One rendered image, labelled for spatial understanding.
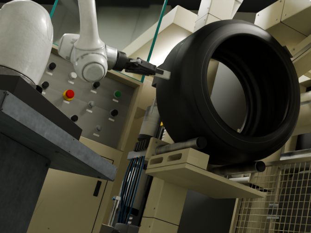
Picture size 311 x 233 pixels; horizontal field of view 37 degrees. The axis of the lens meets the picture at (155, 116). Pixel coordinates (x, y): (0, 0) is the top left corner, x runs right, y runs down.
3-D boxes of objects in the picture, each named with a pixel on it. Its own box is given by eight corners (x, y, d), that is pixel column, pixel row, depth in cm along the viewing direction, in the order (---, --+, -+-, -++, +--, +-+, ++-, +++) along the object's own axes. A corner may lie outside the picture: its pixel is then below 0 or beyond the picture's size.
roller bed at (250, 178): (225, 183, 231) (237, 129, 240) (248, 193, 237) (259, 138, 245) (249, 182, 214) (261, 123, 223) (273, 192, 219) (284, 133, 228)
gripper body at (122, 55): (119, 46, 171) (142, 53, 174) (111, 53, 178) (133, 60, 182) (116, 65, 169) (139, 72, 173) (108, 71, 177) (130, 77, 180)
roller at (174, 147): (161, 158, 202) (154, 151, 201) (167, 151, 204) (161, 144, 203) (202, 150, 171) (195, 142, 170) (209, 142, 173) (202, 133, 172)
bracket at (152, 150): (144, 158, 201) (150, 137, 204) (219, 186, 215) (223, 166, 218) (147, 157, 198) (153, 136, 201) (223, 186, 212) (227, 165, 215)
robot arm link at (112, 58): (97, 47, 177) (112, 52, 179) (94, 70, 174) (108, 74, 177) (105, 40, 169) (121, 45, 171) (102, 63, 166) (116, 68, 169)
